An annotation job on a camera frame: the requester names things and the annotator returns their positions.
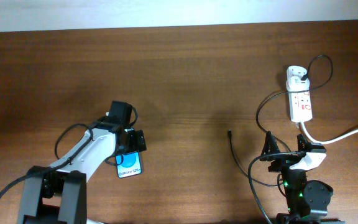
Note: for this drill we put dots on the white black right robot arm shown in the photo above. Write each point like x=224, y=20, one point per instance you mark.
x=307, y=200

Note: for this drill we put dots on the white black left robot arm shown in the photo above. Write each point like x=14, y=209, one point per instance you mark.
x=57, y=193

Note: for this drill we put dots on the blue Galaxy smartphone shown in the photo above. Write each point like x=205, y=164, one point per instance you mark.
x=128, y=165

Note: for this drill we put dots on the white USB charger adapter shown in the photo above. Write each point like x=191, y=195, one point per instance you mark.
x=296, y=84

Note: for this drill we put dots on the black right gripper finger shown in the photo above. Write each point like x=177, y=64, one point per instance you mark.
x=305, y=146
x=270, y=148

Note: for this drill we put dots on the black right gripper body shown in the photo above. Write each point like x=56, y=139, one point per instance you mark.
x=284, y=157

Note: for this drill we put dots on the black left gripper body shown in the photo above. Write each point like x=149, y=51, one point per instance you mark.
x=130, y=144

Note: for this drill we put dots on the white power strip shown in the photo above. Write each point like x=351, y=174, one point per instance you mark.
x=300, y=102

